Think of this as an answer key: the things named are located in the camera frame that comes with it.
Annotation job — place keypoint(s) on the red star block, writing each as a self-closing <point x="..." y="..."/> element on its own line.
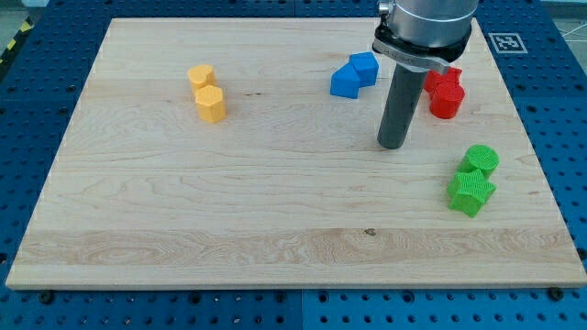
<point x="434" y="79"/>

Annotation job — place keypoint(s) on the wooden board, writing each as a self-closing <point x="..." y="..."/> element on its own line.
<point x="291" y="190"/>

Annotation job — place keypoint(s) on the green star block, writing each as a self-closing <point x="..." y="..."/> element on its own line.
<point x="469" y="192"/>

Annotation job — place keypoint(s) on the green circle block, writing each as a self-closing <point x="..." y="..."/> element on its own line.
<point x="479" y="157"/>

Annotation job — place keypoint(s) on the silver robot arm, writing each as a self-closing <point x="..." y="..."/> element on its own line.
<point x="424" y="35"/>

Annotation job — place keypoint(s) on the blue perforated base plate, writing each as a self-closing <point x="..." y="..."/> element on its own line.
<point x="48" y="71"/>

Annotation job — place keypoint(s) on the white fiducial marker tag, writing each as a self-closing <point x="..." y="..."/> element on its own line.
<point x="507" y="43"/>

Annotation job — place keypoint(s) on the blue cube block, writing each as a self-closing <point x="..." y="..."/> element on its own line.
<point x="366" y="66"/>

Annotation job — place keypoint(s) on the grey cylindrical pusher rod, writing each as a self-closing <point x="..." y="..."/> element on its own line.
<point x="404" y="93"/>

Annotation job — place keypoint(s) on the blue pentagon block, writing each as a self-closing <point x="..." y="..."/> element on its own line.
<point x="345" y="82"/>

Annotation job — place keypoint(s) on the red circle block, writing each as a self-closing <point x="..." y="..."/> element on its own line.
<point x="446" y="100"/>

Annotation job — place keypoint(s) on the yellow hexagon block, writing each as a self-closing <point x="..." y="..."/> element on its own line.
<point x="210" y="104"/>

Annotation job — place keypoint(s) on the yellow heart block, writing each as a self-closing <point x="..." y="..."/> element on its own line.
<point x="200" y="76"/>

